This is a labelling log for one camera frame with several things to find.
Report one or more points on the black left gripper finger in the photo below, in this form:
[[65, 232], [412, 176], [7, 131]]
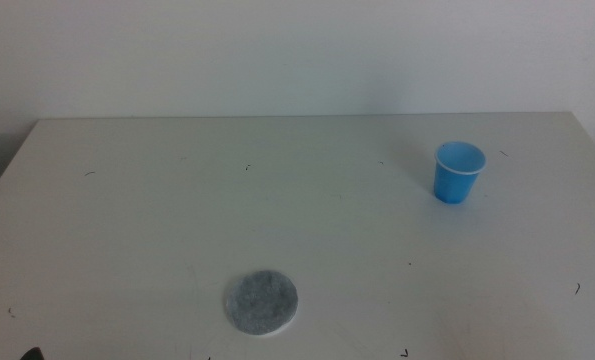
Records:
[[32, 355]]

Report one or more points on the blue plastic cup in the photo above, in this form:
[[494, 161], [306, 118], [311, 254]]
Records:
[[454, 182]]

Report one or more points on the round grey felt cup mat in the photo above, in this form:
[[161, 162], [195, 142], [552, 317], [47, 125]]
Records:
[[262, 302]]

